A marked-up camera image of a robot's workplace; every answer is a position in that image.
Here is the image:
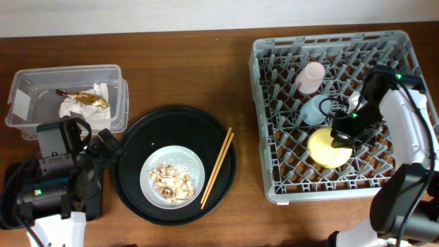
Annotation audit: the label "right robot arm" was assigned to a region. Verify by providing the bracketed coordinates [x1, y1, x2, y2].
[325, 64, 438, 247]

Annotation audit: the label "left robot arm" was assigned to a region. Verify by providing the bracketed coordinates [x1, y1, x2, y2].
[1, 118, 124, 246]

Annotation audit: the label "pink cup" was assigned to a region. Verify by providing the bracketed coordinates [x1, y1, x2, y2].
[295, 62, 325, 94]

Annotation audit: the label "clear plastic waste bin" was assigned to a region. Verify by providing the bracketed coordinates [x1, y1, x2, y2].
[5, 64, 129, 140]

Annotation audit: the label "yellow bowl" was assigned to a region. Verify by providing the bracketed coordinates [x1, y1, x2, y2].
[307, 126, 353, 168]

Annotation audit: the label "round black tray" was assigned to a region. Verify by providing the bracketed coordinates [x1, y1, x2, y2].
[112, 106, 236, 226]

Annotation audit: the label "white label on bin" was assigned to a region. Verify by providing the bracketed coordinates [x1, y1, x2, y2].
[12, 89, 31, 121]

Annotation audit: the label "gold foil wrapper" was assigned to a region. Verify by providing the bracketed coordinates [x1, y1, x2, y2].
[56, 89, 109, 108]

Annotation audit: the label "grey plate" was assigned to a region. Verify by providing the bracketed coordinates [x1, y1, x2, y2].
[139, 145, 205, 210]

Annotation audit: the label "grey dishwasher rack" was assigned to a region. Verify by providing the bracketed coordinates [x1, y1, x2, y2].
[249, 30, 438, 204]

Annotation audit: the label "light blue cup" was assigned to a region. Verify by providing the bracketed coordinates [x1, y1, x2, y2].
[300, 95, 331, 126]

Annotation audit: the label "food scraps on plate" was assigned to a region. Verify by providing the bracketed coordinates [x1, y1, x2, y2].
[149, 164, 195, 205]

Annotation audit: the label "white napkin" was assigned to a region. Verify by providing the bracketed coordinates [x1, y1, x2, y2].
[59, 83, 110, 121]

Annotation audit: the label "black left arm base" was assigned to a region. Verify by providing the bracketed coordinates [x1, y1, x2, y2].
[1, 163, 102, 230]

